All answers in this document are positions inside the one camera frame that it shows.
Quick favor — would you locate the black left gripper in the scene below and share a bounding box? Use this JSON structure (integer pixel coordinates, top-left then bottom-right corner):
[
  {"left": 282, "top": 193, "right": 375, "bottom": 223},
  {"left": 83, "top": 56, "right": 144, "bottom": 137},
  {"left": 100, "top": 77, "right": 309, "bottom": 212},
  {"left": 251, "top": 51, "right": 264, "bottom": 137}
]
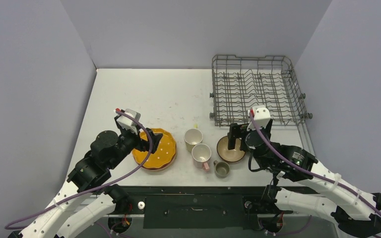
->
[{"left": 108, "top": 123, "right": 163, "bottom": 169}]

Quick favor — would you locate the pale yellow mug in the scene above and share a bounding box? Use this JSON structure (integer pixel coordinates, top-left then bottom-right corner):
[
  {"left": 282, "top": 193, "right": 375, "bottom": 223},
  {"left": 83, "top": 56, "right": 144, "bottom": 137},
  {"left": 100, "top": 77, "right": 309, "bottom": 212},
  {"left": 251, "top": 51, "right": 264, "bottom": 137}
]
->
[{"left": 184, "top": 124, "right": 203, "bottom": 152}]

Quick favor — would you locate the pink mug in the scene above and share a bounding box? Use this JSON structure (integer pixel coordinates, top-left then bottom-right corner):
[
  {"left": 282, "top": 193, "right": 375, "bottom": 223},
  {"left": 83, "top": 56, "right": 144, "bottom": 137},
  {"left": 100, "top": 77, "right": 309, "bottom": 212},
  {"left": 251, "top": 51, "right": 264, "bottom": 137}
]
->
[{"left": 191, "top": 143, "right": 212, "bottom": 172}]

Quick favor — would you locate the grey wire dish rack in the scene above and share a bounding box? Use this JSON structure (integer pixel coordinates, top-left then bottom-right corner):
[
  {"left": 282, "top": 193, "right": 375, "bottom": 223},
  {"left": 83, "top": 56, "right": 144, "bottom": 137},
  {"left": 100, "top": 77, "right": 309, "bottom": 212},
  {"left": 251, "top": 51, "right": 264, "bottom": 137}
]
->
[{"left": 209, "top": 54, "right": 313, "bottom": 126}]

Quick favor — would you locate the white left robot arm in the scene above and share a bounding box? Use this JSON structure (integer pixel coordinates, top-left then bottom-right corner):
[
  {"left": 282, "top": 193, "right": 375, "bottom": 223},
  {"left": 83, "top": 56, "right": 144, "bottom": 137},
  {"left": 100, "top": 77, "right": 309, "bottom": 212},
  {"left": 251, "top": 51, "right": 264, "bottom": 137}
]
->
[{"left": 9, "top": 128, "right": 163, "bottom": 238}]

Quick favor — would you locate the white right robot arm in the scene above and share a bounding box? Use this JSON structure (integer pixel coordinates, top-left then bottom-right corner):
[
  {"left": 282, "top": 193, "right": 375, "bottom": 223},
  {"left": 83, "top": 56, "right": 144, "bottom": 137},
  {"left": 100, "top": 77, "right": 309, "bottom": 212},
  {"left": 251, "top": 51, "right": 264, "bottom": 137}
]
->
[{"left": 227, "top": 121, "right": 381, "bottom": 238}]

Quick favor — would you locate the orange polka dot plate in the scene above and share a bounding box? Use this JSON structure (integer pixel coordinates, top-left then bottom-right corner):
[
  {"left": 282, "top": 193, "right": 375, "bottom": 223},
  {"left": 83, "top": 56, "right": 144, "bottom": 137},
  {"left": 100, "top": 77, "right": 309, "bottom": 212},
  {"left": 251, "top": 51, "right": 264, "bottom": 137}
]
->
[{"left": 142, "top": 128, "right": 177, "bottom": 171}]

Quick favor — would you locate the brown ceramic bowl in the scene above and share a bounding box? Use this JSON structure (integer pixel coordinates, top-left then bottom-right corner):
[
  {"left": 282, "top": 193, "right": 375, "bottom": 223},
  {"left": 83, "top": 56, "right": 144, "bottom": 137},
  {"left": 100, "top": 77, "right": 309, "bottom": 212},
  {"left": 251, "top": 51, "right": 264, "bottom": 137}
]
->
[{"left": 216, "top": 136, "right": 246, "bottom": 164}]

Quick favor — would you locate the small grey-green cup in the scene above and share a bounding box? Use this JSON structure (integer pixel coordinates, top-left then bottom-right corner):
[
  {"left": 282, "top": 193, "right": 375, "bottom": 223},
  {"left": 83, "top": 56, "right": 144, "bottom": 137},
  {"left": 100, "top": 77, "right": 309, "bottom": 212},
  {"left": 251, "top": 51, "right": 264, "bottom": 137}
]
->
[{"left": 213, "top": 161, "right": 230, "bottom": 179}]

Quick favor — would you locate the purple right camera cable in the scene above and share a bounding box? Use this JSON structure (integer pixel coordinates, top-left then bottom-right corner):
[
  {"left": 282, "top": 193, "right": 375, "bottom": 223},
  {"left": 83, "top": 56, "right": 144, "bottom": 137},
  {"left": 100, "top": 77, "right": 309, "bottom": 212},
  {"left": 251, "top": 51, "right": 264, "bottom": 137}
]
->
[{"left": 250, "top": 112, "right": 381, "bottom": 236}]

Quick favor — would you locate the purple camera cable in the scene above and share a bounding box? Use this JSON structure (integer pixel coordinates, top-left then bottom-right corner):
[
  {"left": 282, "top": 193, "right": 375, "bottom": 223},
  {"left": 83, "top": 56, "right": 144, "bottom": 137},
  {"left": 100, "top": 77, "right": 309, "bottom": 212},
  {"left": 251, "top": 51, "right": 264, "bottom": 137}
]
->
[
  {"left": 4, "top": 110, "right": 154, "bottom": 231},
  {"left": 250, "top": 112, "right": 381, "bottom": 236}
]

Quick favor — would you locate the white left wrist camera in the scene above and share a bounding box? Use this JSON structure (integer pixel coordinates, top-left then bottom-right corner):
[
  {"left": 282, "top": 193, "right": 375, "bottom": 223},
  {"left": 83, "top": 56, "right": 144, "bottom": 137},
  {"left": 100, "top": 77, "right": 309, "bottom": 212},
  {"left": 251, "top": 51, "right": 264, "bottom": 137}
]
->
[{"left": 115, "top": 108, "right": 141, "bottom": 134}]

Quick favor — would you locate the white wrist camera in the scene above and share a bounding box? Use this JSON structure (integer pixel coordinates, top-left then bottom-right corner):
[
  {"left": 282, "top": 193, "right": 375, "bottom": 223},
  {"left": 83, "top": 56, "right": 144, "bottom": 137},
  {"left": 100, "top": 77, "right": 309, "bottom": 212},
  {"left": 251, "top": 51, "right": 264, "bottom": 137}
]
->
[
  {"left": 115, "top": 108, "right": 141, "bottom": 134},
  {"left": 247, "top": 105, "right": 271, "bottom": 131}
]

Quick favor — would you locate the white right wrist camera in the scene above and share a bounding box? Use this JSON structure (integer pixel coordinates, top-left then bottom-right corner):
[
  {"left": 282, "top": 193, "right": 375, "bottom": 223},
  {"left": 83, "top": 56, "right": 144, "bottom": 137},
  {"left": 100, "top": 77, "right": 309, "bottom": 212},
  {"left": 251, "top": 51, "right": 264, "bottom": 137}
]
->
[{"left": 247, "top": 105, "right": 271, "bottom": 131}]

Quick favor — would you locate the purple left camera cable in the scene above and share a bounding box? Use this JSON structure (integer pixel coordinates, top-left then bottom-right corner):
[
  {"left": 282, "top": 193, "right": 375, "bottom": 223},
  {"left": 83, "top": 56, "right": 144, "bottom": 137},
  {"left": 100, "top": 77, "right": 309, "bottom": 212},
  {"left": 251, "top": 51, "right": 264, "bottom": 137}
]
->
[{"left": 4, "top": 110, "right": 154, "bottom": 231}]

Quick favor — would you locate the aluminium frame rail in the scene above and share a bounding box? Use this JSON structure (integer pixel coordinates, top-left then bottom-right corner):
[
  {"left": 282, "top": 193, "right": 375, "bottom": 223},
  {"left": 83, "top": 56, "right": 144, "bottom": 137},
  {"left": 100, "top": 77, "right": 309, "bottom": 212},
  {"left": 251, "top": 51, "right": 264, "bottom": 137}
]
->
[{"left": 297, "top": 123, "right": 316, "bottom": 156}]

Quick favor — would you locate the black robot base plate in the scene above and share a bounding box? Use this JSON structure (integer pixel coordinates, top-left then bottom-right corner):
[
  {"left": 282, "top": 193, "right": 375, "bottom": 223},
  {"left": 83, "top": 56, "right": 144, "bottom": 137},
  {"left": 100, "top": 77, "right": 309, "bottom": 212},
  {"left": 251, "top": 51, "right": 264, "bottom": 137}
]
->
[{"left": 107, "top": 186, "right": 281, "bottom": 233}]

